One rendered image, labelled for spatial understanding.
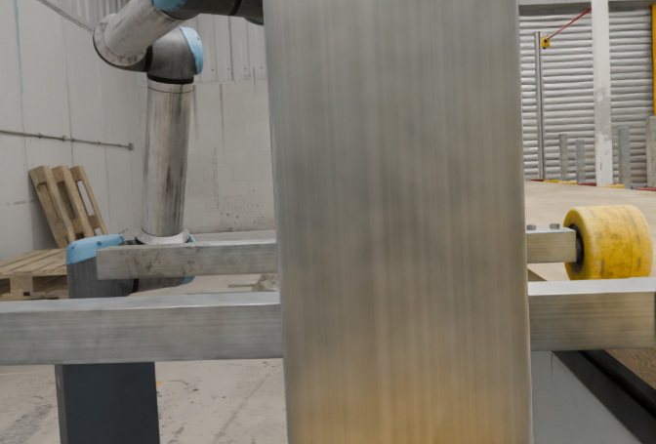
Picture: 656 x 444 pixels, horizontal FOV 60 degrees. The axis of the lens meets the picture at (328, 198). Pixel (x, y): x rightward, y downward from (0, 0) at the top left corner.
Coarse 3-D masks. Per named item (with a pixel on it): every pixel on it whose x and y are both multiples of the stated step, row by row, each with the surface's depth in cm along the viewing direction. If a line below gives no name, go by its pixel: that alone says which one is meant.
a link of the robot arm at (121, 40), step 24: (144, 0) 94; (168, 0) 82; (192, 0) 84; (216, 0) 85; (240, 0) 87; (120, 24) 110; (144, 24) 100; (168, 24) 96; (96, 48) 126; (120, 48) 119; (144, 48) 118
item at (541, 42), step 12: (540, 36) 351; (540, 48) 352; (540, 60) 353; (540, 72) 353; (540, 84) 354; (540, 96) 354; (540, 108) 354; (540, 120) 354; (540, 132) 354; (540, 144) 355; (540, 156) 355; (540, 168) 356
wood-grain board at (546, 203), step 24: (528, 192) 211; (552, 192) 204; (576, 192) 197; (600, 192) 191; (624, 192) 185; (648, 192) 179; (528, 216) 126; (552, 216) 124; (648, 216) 114; (528, 264) 69; (552, 264) 68; (624, 360) 42; (648, 360) 38
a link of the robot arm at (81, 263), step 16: (80, 240) 156; (96, 240) 152; (112, 240) 152; (128, 240) 160; (80, 256) 148; (80, 272) 148; (96, 272) 149; (80, 288) 149; (96, 288) 149; (112, 288) 151; (128, 288) 155
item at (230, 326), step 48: (528, 288) 30; (576, 288) 30; (624, 288) 29; (0, 336) 31; (48, 336) 31; (96, 336) 31; (144, 336) 30; (192, 336) 30; (240, 336) 30; (576, 336) 29; (624, 336) 29
